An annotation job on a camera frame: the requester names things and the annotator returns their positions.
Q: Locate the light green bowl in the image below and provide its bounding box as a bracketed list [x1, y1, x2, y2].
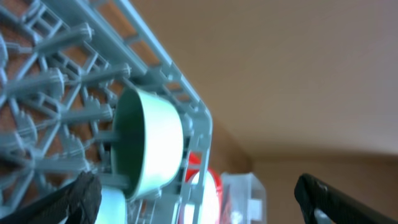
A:
[111, 88, 184, 199]

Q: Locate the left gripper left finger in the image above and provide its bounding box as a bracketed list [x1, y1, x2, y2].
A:
[1, 172, 102, 224]

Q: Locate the red serving tray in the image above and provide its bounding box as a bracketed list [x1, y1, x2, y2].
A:
[177, 151, 223, 224]

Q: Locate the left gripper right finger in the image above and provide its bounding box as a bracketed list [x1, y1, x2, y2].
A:
[294, 173, 395, 224]

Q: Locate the light blue plate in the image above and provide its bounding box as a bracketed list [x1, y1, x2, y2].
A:
[180, 171, 220, 224]

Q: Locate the clear plastic bin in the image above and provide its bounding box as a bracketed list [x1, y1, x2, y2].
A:
[220, 172, 267, 224]

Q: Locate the light blue bowl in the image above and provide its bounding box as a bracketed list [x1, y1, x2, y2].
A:
[95, 185, 127, 224]

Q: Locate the grey dishwasher rack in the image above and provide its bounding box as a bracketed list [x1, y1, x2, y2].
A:
[1, 0, 213, 223]

